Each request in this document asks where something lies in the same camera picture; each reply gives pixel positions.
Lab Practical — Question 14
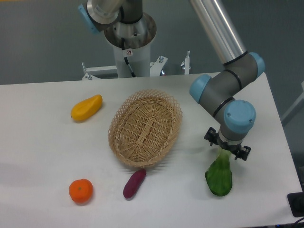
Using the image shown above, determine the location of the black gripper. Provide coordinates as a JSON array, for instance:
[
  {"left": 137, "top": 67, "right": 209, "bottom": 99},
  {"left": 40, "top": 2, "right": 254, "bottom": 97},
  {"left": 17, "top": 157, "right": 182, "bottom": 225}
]
[{"left": 204, "top": 127, "right": 251, "bottom": 161}]

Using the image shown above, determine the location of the green bok choy vegetable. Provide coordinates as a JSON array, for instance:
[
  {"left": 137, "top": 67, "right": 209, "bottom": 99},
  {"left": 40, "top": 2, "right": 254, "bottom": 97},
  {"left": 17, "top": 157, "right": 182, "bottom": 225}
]
[{"left": 205, "top": 147, "right": 233, "bottom": 197}]

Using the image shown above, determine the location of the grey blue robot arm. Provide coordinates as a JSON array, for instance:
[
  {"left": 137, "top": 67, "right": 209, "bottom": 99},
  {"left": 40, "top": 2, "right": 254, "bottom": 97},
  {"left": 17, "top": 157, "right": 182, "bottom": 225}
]
[{"left": 78, "top": 0, "right": 265, "bottom": 160}]

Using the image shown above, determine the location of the woven wicker basket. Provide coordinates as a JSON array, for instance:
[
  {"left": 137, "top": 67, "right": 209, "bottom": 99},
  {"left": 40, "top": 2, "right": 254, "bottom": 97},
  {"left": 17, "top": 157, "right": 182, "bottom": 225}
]
[{"left": 108, "top": 89, "right": 182, "bottom": 168}]

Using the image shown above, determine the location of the black device at table edge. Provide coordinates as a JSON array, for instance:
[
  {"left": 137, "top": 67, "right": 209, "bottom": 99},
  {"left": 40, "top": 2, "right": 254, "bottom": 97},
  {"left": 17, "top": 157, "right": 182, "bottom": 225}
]
[{"left": 287, "top": 192, "right": 304, "bottom": 217}]

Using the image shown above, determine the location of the purple sweet potato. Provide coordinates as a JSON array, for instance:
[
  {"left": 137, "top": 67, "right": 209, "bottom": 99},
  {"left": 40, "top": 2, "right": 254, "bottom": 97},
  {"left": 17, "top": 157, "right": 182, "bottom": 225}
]
[{"left": 123, "top": 169, "right": 147, "bottom": 199}]

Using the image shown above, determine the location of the yellow mango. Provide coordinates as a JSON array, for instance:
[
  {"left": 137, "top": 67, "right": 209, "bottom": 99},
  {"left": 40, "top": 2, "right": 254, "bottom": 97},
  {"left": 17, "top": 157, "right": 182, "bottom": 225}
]
[{"left": 70, "top": 95, "right": 103, "bottom": 122}]

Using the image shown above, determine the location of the orange tangerine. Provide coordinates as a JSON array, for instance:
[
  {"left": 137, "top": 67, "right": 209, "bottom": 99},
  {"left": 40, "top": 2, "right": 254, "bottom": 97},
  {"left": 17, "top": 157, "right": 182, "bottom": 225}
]
[{"left": 69, "top": 179, "right": 93, "bottom": 204}]

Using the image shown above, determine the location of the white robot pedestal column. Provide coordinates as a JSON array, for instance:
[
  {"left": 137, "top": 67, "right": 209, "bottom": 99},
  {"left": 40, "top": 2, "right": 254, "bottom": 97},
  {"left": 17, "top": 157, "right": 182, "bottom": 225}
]
[{"left": 104, "top": 13, "right": 157, "bottom": 67}]

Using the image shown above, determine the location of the white metal frame bracket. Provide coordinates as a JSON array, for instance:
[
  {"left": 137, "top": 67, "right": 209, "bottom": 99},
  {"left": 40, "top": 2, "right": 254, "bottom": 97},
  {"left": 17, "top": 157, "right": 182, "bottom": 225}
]
[{"left": 81, "top": 50, "right": 192, "bottom": 81}]

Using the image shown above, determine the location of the black cable on pedestal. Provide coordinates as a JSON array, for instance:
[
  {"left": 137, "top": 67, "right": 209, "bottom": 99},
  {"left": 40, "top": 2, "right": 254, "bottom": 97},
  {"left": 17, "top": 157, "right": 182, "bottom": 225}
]
[{"left": 121, "top": 38, "right": 137, "bottom": 78}]

